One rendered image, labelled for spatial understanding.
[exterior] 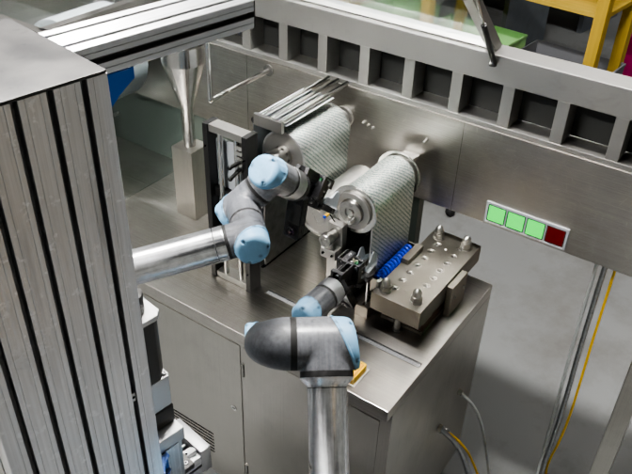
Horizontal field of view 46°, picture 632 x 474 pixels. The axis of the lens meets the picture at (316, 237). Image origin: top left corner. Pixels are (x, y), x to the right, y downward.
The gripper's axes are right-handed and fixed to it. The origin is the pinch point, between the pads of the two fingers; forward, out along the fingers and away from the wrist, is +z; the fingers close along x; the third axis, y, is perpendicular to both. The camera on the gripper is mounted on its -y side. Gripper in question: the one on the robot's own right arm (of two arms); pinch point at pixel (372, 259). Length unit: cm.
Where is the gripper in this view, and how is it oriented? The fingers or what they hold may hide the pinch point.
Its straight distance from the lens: 218.6
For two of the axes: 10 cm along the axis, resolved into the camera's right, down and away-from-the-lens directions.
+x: -8.2, -3.5, 4.5
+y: 0.3, -8.1, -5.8
